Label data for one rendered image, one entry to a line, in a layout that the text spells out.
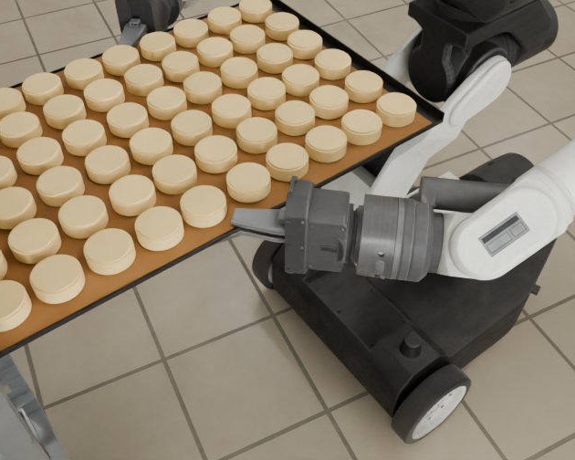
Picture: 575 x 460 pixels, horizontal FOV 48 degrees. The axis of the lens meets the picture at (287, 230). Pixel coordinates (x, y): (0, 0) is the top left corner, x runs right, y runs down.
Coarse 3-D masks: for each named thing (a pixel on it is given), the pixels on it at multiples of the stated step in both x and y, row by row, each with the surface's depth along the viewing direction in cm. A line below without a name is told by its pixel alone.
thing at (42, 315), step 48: (192, 48) 94; (144, 96) 86; (288, 96) 86; (0, 144) 80; (384, 144) 80; (96, 192) 74; (288, 192) 74; (0, 240) 69; (192, 240) 69; (96, 288) 65; (0, 336) 61
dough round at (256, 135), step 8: (248, 120) 80; (256, 120) 80; (264, 120) 80; (240, 128) 79; (248, 128) 79; (256, 128) 79; (264, 128) 79; (272, 128) 79; (240, 136) 78; (248, 136) 78; (256, 136) 78; (264, 136) 78; (272, 136) 78; (240, 144) 78; (248, 144) 77; (256, 144) 77; (264, 144) 77; (272, 144) 78; (256, 152) 78
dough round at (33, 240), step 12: (24, 228) 68; (36, 228) 68; (48, 228) 68; (12, 240) 67; (24, 240) 67; (36, 240) 67; (48, 240) 67; (60, 240) 69; (12, 252) 67; (24, 252) 66; (36, 252) 66; (48, 252) 67
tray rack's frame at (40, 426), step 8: (40, 408) 136; (32, 416) 135; (40, 416) 135; (32, 424) 134; (40, 424) 134; (48, 424) 134; (32, 432) 133; (40, 432) 133; (48, 432) 133; (40, 440) 132; (48, 440) 132; (56, 440) 132; (48, 448) 131; (56, 448) 131; (0, 456) 129; (56, 456) 129; (64, 456) 129
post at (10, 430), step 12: (0, 396) 57; (0, 408) 58; (12, 408) 59; (0, 420) 59; (12, 420) 60; (0, 432) 60; (12, 432) 61; (24, 432) 62; (0, 444) 61; (12, 444) 62; (24, 444) 64; (36, 444) 65; (12, 456) 64; (24, 456) 65; (36, 456) 66
